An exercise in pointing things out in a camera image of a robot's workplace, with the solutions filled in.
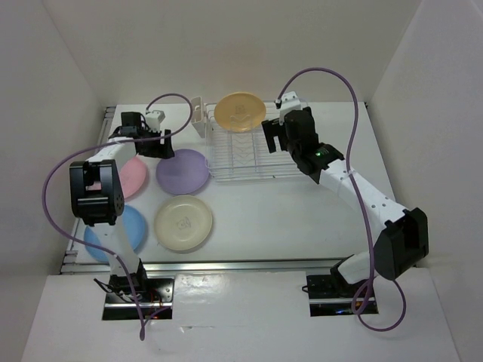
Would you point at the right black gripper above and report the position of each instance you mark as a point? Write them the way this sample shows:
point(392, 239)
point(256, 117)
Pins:
point(272, 128)

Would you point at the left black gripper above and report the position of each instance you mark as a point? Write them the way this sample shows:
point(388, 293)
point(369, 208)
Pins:
point(161, 151)

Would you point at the purple plastic plate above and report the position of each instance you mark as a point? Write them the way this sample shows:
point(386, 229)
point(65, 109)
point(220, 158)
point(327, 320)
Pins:
point(183, 174)

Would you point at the pink plastic plate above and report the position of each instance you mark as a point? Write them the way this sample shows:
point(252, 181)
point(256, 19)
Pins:
point(132, 176)

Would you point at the yellow plastic plate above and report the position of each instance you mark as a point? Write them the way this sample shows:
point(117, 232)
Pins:
point(240, 112)

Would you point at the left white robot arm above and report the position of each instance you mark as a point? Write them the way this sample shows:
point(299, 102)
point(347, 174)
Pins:
point(97, 197)

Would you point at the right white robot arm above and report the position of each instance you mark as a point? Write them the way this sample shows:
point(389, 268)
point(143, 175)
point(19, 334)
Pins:
point(399, 237)

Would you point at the cream cutlery holder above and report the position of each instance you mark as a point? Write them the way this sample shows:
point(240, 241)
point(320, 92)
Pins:
point(199, 116)

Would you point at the cream plastic plate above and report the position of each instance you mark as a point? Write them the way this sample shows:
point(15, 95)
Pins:
point(183, 223)

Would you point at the blue plastic plate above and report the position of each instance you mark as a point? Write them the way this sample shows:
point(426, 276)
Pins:
point(135, 228)

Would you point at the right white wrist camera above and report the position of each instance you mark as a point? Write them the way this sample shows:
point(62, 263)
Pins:
point(288, 102)

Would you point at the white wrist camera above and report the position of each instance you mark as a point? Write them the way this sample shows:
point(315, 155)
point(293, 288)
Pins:
point(154, 119)
point(288, 102)

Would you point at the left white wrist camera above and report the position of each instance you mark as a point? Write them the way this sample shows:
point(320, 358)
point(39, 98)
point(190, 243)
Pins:
point(154, 119)

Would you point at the white wire dish rack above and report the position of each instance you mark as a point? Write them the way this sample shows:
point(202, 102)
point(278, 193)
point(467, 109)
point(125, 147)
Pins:
point(233, 157)

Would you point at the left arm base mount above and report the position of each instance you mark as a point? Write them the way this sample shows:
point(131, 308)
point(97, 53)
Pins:
point(157, 293)

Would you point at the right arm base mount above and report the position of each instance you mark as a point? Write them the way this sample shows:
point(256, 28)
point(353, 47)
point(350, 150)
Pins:
point(329, 288)

